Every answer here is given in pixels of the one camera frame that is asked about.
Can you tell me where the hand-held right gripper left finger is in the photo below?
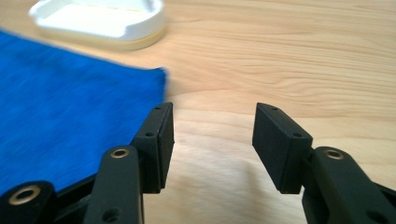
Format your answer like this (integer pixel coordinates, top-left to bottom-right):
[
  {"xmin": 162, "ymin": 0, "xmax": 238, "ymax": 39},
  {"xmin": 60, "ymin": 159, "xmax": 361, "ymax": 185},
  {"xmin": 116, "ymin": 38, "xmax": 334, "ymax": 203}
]
[{"xmin": 83, "ymin": 102, "xmax": 176, "ymax": 224}]

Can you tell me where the blue cloth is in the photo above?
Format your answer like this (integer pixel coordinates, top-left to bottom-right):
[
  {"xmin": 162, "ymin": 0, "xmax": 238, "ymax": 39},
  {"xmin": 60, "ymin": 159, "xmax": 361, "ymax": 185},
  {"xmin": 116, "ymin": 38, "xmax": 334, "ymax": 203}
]
[{"xmin": 0, "ymin": 29, "xmax": 168, "ymax": 195}]

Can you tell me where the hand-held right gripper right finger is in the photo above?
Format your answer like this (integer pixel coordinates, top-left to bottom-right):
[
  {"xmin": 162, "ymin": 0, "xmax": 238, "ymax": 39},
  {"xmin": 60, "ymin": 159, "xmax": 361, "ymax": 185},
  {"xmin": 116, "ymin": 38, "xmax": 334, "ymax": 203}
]
[{"xmin": 251, "ymin": 102, "xmax": 396, "ymax": 224}]

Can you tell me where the white plastic tray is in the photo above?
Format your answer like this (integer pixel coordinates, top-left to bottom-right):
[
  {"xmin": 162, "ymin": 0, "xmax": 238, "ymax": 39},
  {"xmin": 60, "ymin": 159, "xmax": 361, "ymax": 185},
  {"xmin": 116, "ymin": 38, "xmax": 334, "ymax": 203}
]
[{"xmin": 28, "ymin": 0, "xmax": 166, "ymax": 51}]

